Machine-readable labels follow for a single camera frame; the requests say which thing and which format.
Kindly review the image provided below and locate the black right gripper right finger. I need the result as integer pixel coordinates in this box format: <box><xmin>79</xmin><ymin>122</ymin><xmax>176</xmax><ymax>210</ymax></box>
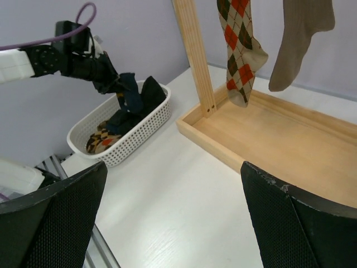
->
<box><xmin>240</xmin><ymin>161</ymin><xmax>356</xmax><ymax>267</ymax></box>

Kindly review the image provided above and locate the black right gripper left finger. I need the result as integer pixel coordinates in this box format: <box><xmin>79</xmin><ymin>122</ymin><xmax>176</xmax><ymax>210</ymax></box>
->
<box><xmin>1</xmin><ymin>162</ymin><xmax>108</xmax><ymax>267</ymax></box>

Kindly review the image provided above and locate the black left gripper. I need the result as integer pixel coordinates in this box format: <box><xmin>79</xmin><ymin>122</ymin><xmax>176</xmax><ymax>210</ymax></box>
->
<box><xmin>60</xmin><ymin>52</ymin><xmax>119</xmax><ymax>94</ymax></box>

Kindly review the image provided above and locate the navy patterned sock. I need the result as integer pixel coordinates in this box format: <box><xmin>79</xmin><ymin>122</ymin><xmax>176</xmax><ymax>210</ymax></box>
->
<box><xmin>113</xmin><ymin>73</ymin><xmax>143</xmax><ymax>114</ymax></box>

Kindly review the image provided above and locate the dark navy sock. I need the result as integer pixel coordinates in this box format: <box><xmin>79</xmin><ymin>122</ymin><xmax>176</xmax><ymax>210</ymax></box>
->
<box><xmin>105</xmin><ymin>109</ymin><xmax>149</xmax><ymax>136</ymax></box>

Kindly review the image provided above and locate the black sock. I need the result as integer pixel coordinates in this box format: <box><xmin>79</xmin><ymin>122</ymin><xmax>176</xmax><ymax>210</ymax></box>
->
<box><xmin>141</xmin><ymin>76</ymin><xmax>166</xmax><ymax>115</ymax></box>

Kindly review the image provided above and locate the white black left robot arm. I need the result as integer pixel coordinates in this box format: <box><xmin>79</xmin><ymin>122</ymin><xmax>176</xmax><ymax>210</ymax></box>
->
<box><xmin>1</xmin><ymin>44</ymin><xmax>119</xmax><ymax>202</ymax></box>

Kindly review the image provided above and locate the orange green argyle sock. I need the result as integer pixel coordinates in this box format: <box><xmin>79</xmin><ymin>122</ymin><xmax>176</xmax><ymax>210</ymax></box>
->
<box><xmin>86</xmin><ymin>128</ymin><xmax>122</xmax><ymax>154</ymax></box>

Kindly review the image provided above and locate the white perforated plastic basket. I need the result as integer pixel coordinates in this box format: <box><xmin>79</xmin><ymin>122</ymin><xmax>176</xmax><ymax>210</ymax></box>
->
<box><xmin>66</xmin><ymin>84</ymin><xmax>172</xmax><ymax>168</ymax></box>

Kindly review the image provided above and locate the wooden clothes rack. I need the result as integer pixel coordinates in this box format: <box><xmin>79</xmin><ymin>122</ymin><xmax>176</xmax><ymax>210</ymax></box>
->
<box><xmin>173</xmin><ymin>1</ymin><xmax>356</xmax><ymax>207</ymax></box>

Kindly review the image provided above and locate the brown argyle hanging sock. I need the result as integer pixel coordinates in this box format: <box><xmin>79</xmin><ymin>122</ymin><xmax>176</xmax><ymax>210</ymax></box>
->
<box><xmin>216</xmin><ymin>0</ymin><xmax>268</xmax><ymax>108</ymax></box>

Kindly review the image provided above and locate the brown striped beige sock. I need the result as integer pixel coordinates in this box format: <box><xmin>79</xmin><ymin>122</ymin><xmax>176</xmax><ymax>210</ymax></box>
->
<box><xmin>269</xmin><ymin>0</ymin><xmax>335</xmax><ymax>92</ymax></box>

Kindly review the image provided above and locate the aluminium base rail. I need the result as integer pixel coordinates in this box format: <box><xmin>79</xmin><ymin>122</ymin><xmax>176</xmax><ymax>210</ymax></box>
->
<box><xmin>33</xmin><ymin>153</ymin><xmax>120</xmax><ymax>268</ymax></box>

